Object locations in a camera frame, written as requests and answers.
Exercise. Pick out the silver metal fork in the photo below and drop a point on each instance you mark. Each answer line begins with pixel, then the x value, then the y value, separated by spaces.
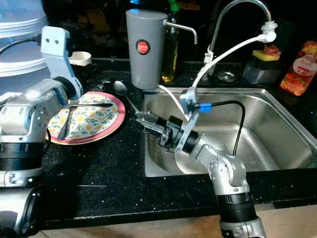
pixel 94 105

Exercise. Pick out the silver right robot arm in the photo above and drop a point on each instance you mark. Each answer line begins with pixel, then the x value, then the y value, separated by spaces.
pixel 225 171

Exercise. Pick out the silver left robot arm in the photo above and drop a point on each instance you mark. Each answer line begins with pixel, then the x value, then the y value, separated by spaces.
pixel 20 124

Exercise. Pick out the white round plate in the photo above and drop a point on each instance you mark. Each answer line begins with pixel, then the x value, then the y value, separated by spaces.
pixel 190 166

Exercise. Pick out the silver metal spoon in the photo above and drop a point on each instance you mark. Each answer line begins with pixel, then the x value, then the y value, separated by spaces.
pixel 120 88

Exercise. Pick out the floral plate with pink rim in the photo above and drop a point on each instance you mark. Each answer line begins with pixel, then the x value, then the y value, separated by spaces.
pixel 91 124

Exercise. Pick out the oil bottle with green cap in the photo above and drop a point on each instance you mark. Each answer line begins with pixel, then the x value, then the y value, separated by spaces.
pixel 171 54

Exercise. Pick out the grey water filter red logo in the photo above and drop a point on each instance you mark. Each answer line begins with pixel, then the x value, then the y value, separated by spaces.
pixel 144 49

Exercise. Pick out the grey sponge holder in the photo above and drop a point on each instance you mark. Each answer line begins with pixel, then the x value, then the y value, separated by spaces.
pixel 260 73

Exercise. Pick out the stainless steel sink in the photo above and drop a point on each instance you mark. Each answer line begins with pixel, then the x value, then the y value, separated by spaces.
pixel 277 129

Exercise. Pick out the yellow sponge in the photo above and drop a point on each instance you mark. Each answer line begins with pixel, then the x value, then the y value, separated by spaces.
pixel 260 54

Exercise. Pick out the red scrubber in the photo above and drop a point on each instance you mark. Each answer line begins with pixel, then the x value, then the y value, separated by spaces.
pixel 271 49

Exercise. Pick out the white translucent stacked containers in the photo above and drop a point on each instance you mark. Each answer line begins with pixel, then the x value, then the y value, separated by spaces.
pixel 20 59

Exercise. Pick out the white faucet diverter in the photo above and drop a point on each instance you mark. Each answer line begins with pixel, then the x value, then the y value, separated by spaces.
pixel 269 30

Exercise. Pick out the orange floral soap bottle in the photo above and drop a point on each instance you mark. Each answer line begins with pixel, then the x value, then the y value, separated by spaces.
pixel 299 69

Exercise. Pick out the chrome curved faucet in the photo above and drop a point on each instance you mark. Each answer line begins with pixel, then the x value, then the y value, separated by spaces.
pixel 237 4

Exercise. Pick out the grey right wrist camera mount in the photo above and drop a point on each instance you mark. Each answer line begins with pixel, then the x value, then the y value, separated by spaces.
pixel 189 106

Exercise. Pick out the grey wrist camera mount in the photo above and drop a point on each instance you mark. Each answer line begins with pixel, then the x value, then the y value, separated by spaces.
pixel 189 106
pixel 57 52

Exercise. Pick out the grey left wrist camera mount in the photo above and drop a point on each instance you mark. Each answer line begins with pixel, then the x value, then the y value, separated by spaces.
pixel 57 52

